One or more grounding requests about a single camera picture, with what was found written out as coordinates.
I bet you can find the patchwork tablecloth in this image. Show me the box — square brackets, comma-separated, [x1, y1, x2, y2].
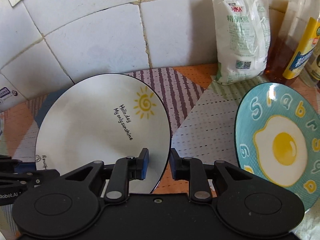
[0, 63, 320, 230]

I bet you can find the white salt bag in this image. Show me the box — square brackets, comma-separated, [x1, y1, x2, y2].
[212, 0, 271, 85]

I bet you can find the white vinegar bottle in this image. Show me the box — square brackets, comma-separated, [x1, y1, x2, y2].
[299, 42, 320, 87]

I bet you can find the teal fried egg plate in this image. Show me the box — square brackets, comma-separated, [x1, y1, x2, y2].
[234, 82, 319, 211]

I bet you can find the cooking wine bottle yellow label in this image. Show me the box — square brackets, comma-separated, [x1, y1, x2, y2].
[264, 0, 319, 86]

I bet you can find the white wall label sticker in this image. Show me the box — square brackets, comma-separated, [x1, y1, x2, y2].
[0, 74, 26, 112]

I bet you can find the white plate with sun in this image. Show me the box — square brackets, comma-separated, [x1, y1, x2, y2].
[35, 74, 171, 193]

